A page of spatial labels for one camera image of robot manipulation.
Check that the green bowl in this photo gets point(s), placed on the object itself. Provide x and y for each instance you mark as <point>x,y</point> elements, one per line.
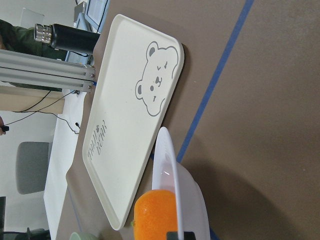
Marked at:
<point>82,236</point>

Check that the black bottle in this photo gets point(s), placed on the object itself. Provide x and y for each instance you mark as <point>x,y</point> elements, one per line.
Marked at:
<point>66,38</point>

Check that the aluminium frame post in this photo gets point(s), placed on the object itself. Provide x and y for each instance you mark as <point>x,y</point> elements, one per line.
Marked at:
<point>16,67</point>

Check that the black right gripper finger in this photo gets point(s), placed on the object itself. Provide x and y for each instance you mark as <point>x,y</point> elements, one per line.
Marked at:
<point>174,235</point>

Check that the orange fruit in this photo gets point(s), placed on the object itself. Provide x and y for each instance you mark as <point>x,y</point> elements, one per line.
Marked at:
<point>155,214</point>

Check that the cream bear tray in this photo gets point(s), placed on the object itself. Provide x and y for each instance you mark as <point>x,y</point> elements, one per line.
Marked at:
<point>138,75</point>

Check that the grey office chair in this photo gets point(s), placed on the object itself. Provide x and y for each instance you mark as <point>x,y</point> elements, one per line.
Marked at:
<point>31,167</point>

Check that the white plate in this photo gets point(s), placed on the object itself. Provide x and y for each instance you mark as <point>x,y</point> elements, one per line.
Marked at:
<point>168,174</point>

